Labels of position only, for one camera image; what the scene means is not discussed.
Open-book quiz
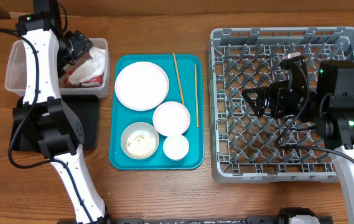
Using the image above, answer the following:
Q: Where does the grey dishwasher rack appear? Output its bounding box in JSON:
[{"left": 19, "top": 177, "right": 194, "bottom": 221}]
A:
[{"left": 208, "top": 27, "right": 354, "bottom": 183}]

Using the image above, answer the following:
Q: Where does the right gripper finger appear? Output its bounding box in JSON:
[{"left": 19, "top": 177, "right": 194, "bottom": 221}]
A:
[
  {"left": 242, "top": 86, "right": 271, "bottom": 101},
  {"left": 245, "top": 95, "right": 268, "bottom": 117}
]

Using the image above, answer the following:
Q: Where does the pink shallow bowl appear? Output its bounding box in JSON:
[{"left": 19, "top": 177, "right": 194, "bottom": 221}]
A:
[{"left": 152, "top": 101, "right": 190, "bottom": 137}]

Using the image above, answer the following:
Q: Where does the red snack wrapper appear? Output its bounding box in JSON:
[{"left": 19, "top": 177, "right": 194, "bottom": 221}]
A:
[{"left": 63, "top": 70, "right": 103, "bottom": 88}]

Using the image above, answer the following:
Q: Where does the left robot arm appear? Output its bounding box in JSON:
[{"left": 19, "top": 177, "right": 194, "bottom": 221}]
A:
[{"left": 8, "top": 1, "right": 112, "bottom": 223}]

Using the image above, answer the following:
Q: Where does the large white plate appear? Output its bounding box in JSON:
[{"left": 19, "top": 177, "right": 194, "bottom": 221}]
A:
[{"left": 114, "top": 62, "right": 169, "bottom": 111}]

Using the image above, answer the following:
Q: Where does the grey bowl with rice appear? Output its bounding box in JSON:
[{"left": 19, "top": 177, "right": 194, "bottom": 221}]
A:
[{"left": 120, "top": 122, "right": 159, "bottom": 160}]

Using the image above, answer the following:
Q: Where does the wooden chopstick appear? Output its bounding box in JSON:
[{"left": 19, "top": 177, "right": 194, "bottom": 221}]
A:
[
  {"left": 172, "top": 52, "right": 185, "bottom": 106},
  {"left": 194, "top": 63, "right": 199, "bottom": 128}
]

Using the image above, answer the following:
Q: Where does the clear plastic waste bin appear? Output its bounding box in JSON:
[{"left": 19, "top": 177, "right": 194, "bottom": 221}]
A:
[{"left": 5, "top": 38, "right": 111, "bottom": 98}]

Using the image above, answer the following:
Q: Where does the black plastic tray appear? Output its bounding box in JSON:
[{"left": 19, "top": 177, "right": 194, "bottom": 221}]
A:
[{"left": 9, "top": 95, "right": 100, "bottom": 154}]

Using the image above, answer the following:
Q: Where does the white napkin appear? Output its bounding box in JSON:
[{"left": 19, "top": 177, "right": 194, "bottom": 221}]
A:
[{"left": 69, "top": 47, "right": 106, "bottom": 84}]

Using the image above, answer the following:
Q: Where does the teal serving tray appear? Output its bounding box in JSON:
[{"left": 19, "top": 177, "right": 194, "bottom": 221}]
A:
[{"left": 109, "top": 54, "right": 205, "bottom": 170}]

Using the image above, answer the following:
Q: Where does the small white cup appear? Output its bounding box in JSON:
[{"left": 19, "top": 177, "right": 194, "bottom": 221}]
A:
[{"left": 163, "top": 135, "right": 189, "bottom": 161}]

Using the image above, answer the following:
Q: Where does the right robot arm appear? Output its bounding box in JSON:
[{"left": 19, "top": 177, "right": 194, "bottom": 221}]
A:
[{"left": 242, "top": 54, "right": 354, "bottom": 223}]

